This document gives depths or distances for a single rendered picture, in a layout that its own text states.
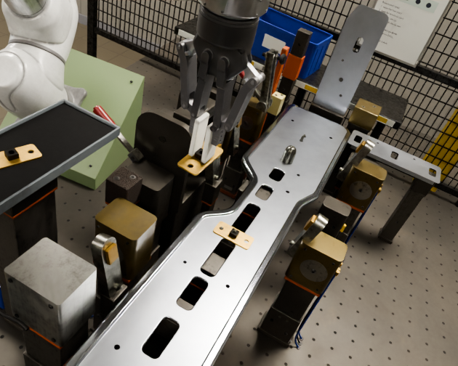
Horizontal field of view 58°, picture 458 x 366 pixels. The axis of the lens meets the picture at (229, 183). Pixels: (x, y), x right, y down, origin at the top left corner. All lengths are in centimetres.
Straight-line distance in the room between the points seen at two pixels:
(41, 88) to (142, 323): 74
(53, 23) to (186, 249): 73
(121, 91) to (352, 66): 74
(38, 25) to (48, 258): 74
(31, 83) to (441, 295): 134
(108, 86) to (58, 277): 87
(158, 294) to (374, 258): 87
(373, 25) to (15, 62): 99
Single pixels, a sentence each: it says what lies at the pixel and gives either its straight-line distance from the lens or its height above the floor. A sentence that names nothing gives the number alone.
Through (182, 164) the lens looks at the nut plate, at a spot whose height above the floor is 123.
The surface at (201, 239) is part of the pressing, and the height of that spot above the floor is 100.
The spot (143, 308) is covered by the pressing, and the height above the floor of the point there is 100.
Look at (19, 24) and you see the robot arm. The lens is 127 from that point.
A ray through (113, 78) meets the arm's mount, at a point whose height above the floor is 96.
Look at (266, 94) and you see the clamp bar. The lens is 121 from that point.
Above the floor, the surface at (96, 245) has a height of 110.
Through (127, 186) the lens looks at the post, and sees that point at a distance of 79.
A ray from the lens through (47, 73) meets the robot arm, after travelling 126.
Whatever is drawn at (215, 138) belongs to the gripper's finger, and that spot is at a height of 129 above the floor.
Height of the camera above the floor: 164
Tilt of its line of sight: 39 degrees down
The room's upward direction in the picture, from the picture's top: 17 degrees clockwise
